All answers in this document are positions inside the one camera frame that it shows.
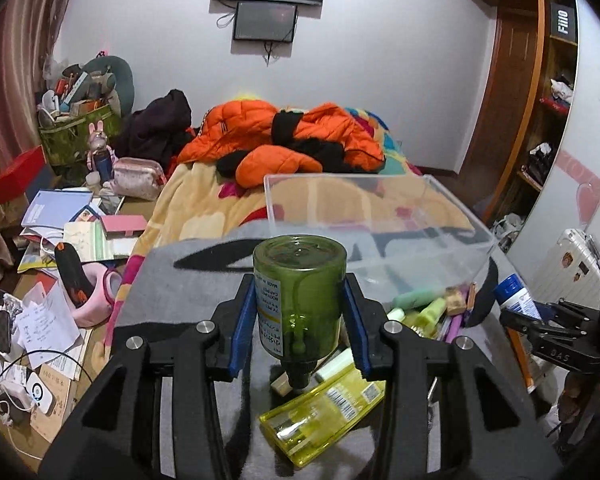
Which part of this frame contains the pink slipper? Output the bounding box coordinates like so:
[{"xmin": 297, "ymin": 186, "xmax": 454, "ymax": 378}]
[{"xmin": 54, "ymin": 242, "xmax": 122, "ymax": 328}]

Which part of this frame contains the clear plastic storage box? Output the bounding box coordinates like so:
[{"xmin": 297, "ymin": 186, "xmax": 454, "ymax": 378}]
[{"xmin": 264, "ymin": 174, "xmax": 496, "ymax": 304}]

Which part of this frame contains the beige foundation tube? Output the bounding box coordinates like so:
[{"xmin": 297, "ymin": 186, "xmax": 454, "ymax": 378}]
[{"xmin": 271, "ymin": 373, "xmax": 292, "ymax": 396}]

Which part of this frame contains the white charger device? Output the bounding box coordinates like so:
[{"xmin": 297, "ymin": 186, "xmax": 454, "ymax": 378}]
[{"xmin": 0, "ymin": 365, "xmax": 54, "ymax": 415}]

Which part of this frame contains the blue notebook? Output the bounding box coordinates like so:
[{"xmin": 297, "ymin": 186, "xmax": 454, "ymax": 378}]
[{"xmin": 20, "ymin": 190, "xmax": 93, "ymax": 229}]

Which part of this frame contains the gold lipstick case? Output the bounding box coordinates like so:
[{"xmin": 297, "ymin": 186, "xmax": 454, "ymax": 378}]
[{"xmin": 444, "ymin": 287, "xmax": 467, "ymax": 316}]

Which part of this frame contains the yellow spray bottle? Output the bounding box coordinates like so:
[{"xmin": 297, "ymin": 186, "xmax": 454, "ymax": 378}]
[{"xmin": 259, "ymin": 363, "xmax": 386, "ymax": 469}]

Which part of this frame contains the purple handle back scratcher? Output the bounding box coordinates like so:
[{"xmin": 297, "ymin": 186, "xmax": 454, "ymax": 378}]
[{"xmin": 427, "ymin": 311, "xmax": 469, "ymax": 404}]

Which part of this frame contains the small wall monitor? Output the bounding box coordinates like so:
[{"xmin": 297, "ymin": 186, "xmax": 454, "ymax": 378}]
[{"xmin": 233, "ymin": 1, "xmax": 298, "ymax": 44}]

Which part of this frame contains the green storage basket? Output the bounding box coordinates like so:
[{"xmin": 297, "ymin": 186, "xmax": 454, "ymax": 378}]
[{"xmin": 38, "ymin": 105, "xmax": 122, "ymax": 167}]

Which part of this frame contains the grey black blanket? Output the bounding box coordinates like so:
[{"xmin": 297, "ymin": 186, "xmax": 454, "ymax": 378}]
[{"xmin": 106, "ymin": 221, "xmax": 511, "ymax": 479}]

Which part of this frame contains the white blue cream tube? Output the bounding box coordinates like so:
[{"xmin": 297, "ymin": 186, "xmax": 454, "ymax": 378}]
[{"xmin": 493, "ymin": 274, "xmax": 542, "ymax": 320}]

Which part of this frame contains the pink flat box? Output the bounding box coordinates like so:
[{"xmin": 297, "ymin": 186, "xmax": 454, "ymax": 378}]
[{"xmin": 100, "ymin": 214, "xmax": 147, "ymax": 237}]

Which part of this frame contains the colourful yellow bedspread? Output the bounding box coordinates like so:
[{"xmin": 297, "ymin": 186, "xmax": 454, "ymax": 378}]
[{"xmin": 89, "ymin": 106, "xmax": 477, "ymax": 376}]

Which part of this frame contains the mint green tube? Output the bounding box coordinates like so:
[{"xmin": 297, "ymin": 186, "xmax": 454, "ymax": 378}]
[{"xmin": 391, "ymin": 288, "xmax": 444, "ymax": 311}]

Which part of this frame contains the black Fiio box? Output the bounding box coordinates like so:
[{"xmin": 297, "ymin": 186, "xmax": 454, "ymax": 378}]
[{"xmin": 550, "ymin": 2, "xmax": 578, "ymax": 44}]

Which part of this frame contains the wooden wardrobe shelf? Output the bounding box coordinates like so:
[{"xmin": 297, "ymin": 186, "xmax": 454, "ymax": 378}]
[{"xmin": 448, "ymin": 0, "xmax": 578, "ymax": 226}]

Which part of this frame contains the pink rabbit figurine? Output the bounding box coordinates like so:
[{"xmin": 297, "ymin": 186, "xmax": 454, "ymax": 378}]
[{"xmin": 86, "ymin": 120, "xmax": 114, "ymax": 183}]

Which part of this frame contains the red box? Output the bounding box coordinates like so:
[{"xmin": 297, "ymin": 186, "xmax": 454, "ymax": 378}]
[{"xmin": 0, "ymin": 146, "xmax": 46, "ymax": 204}]

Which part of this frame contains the pink floral pouch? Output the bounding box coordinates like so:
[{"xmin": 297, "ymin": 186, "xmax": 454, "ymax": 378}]
[{"xmin": 108, "ymin": 157, "xmax": 166, "ymax": 200}]

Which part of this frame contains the dark green glass bottle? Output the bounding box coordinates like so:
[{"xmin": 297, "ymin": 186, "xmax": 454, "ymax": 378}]
[{"xmin": 252, "ymin": 234, "xmax": 347, "ymax": 390}]

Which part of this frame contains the light green white tube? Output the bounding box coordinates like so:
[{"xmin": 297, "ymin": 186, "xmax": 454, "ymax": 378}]
[{"xmin": 314, "ymin": 308, "xmax": 405, "ymax": 382}]

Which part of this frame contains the dark purple coat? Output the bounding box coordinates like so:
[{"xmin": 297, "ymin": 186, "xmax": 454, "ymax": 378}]
[{"xmin": 111, "ymin": 89, "xmax": 194, "ymax": 174}]

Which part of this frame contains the green neck pillow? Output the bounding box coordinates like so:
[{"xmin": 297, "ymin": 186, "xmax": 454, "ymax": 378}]
[{"xmin": 83, "ymin": 55, "xmax": 135, "ymax": 118}]

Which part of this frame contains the striped pink curtain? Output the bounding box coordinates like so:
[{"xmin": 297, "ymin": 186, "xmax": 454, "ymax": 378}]
[{"xmin": 0, "ymin": 0, "xmax": 81, "ymax": 291}]

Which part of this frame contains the orange puffer jacket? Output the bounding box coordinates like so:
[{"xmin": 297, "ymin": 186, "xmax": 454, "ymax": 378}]
[{"xmin": 176, "ymin": 100, "xmax": 386, "ymax": 188}]

